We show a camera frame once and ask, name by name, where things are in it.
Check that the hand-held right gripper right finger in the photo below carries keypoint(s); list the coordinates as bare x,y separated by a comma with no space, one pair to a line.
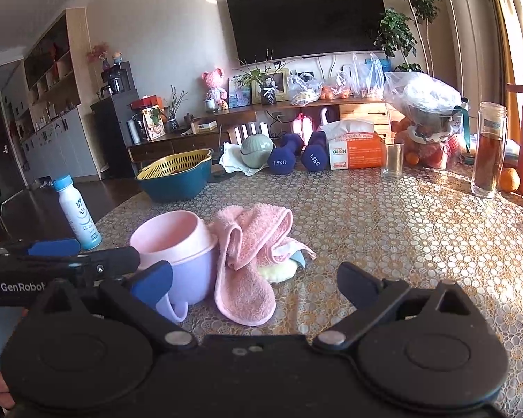
359,289

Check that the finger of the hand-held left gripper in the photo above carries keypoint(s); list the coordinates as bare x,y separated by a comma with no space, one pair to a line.
52,248
113,262

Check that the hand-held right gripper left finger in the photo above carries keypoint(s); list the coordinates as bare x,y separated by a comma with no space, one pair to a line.
150,285

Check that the pink plastic bowl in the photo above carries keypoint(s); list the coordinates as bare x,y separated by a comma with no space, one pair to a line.
170,237

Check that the pink towel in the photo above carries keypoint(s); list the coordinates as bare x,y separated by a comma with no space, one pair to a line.
244,252

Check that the white milk bottle blue cap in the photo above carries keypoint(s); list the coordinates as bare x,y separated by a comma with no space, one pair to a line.
78,213

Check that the light blue cloth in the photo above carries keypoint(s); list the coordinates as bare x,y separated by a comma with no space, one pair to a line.
298,259

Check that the pale yellow sponge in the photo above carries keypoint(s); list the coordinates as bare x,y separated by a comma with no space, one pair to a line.
276,272

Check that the teal and yellow colander basket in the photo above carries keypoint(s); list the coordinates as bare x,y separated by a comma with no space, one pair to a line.
174,187

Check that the dark wooden door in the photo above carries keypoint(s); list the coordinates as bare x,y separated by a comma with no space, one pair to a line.
2,152

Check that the yellow colander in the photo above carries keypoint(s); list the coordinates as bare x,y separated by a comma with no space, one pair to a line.
170,164

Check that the black cabinet appliance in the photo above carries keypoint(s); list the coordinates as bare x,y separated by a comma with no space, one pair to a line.
113,135

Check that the clear glass cup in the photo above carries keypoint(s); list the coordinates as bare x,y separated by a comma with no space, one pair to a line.
392,161

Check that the orange and white tissue box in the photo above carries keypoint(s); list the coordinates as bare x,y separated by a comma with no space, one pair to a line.
357,152

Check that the orange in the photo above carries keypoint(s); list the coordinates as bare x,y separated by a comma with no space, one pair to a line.
510,180
412,158

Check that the blue dumbbell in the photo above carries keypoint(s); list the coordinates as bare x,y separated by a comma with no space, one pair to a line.
283,156
314,154

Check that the printed snack bag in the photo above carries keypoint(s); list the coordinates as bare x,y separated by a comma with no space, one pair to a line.
153,124

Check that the white cloth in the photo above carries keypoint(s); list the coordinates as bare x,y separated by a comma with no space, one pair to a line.
229,159

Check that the small potted twig plant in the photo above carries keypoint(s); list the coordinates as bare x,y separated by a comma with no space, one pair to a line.
173,117

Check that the small dark teapot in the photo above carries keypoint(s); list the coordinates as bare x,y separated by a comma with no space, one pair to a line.
188,120

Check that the red box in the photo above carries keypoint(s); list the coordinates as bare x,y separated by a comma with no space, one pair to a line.
147,102

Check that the small white box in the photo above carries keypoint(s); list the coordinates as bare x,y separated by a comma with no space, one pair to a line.
205,125

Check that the green ceramic pot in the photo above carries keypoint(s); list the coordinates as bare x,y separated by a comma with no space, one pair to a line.
256,152

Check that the black tea machine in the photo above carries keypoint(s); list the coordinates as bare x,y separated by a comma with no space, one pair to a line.
117,78

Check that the white slatted chair back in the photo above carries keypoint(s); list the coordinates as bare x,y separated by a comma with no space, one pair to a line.
248,130

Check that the small silver cup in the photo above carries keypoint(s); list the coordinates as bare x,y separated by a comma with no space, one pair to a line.
210,106

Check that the glass bottle of tea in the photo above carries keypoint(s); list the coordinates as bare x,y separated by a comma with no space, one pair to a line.
488,156

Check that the wooden television cabinet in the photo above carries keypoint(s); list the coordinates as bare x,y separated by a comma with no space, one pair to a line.
244,117

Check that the bag of orange fruit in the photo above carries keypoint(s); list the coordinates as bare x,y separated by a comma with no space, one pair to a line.
335,93

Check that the pink flower bouquet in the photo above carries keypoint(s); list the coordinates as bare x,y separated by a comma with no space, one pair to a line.
98,52

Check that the pink plush bear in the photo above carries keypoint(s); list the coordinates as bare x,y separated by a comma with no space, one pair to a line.
214,87

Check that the bag-covered fruit container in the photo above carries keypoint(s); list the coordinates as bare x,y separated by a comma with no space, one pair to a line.
422,96

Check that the plastic bag with groceries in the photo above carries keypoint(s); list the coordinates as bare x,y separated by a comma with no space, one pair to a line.
305,89

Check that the unframed photo picture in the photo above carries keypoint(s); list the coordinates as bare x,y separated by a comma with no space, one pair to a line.
239,92

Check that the clear plastic bags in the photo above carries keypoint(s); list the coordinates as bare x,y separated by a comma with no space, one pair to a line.
368,76

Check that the twig plant in dark vase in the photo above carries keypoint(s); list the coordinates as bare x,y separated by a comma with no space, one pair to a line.
269,96

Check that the blue box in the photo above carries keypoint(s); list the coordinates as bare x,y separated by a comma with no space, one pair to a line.
385,65

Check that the white standing air conditioner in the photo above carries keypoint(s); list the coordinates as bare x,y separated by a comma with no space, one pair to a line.
455,30

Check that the black television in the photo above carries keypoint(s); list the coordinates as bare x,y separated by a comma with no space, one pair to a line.
305,17

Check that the tall potted tree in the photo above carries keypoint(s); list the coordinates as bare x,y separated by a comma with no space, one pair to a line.
407,4

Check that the yellow curtain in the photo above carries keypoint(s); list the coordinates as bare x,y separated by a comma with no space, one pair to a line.
503,30

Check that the wall shelf unit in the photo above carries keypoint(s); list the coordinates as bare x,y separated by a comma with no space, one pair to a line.
52,96

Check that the pale photo frame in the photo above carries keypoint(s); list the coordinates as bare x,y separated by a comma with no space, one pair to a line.
283,85

